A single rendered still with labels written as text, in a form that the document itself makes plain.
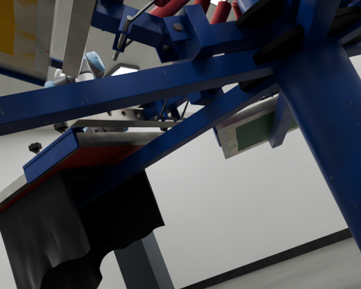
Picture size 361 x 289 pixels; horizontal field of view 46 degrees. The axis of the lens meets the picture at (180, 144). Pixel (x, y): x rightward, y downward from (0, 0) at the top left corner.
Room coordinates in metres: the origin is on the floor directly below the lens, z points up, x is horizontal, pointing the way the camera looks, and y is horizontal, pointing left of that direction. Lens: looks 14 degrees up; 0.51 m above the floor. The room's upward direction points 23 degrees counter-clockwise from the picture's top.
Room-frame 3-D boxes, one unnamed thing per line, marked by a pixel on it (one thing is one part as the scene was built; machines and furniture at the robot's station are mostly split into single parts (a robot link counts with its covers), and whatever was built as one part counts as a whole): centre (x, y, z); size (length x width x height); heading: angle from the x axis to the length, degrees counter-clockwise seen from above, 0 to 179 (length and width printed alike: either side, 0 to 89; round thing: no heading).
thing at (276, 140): (1.77, -0.46, 0.90); 1.24 x 0.06 x 0.06; 176
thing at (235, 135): (2.05, -0.48, 1.05); 1.08 x 0.61 x 0.23; 176
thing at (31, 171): (1.37, 0.41, 0.98); 0.30 x 0.05 x 0.07; 56
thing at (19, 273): (1.59, 0.62, 0.74); 0.46 x 0.04 x 0.42; 56
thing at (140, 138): (1.73, 0.46, 0.97); 0.79 x 0.58 x 0.04; 56
